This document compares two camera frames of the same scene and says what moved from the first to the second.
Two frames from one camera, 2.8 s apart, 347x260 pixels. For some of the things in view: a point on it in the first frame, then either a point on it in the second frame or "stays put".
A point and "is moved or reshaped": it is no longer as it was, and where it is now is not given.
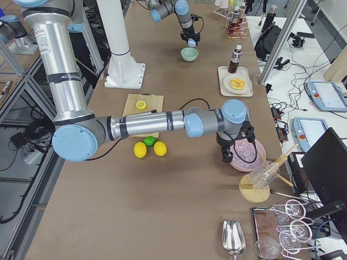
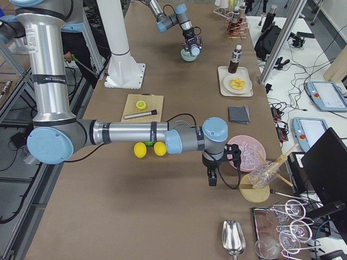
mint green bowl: [189, 54] stays put
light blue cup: [191, 43] is moved or reshaped
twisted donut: [237, 83] stays put
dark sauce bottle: [236, 57] stays put
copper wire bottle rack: [236, 27] stays put
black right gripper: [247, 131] to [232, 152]
